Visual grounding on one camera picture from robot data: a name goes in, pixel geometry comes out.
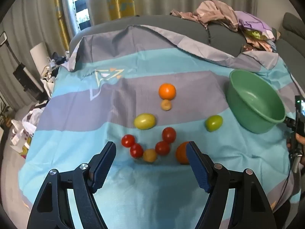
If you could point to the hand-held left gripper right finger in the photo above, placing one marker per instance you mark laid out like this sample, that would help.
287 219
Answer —
199 169

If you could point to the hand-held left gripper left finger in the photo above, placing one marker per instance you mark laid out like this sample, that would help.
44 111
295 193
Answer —
103 169

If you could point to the orange mandarin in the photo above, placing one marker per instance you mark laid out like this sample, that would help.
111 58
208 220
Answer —
181 153
167 91

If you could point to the red cherry tomato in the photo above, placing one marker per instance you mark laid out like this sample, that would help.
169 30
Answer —
169 134
128 140
136 150
162 148

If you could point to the green plastic bowl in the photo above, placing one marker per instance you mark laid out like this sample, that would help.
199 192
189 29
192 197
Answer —
257 100

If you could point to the yellow cherry tomato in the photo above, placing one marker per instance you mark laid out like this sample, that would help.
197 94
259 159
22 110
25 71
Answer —
150 155
165 105

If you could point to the person's right hand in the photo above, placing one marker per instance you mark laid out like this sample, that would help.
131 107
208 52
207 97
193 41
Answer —
300 139

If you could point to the green tomato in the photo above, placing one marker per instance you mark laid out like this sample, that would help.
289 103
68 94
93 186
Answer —
214 123

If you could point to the yellow-green tomato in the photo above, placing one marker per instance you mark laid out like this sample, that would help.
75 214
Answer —
144 121

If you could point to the white plastic bag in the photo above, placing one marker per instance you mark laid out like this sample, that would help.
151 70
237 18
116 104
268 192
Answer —
31 119

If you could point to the printed plastic bag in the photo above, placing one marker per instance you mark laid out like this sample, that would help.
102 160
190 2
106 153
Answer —
20 138

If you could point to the floral pink cloth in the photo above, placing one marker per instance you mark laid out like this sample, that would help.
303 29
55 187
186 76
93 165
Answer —
259 44

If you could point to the yellow-green cloth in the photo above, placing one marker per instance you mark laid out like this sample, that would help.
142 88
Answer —
256 33

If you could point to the purple cloth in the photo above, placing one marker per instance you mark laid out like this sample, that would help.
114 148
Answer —
255 22

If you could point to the potted green plant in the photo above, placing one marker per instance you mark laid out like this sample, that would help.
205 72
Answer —
4 114

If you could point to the blue grey striped bedsheet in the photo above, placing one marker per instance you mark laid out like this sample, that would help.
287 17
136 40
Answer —
143 59

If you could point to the dark clothes pile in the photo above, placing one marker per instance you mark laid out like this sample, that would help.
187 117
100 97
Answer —
57 60

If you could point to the black stick vacuum cleaner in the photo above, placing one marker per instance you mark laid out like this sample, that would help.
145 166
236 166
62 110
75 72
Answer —
23 75

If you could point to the white cylinder appliance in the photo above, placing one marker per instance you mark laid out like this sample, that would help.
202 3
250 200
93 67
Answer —
38 52

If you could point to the window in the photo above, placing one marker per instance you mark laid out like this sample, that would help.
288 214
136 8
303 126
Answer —
82 9

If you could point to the gold patterned curtain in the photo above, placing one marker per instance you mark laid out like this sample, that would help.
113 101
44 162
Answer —
60 9

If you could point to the grey pleated curtain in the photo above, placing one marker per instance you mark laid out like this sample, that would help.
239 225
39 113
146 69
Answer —
31 16

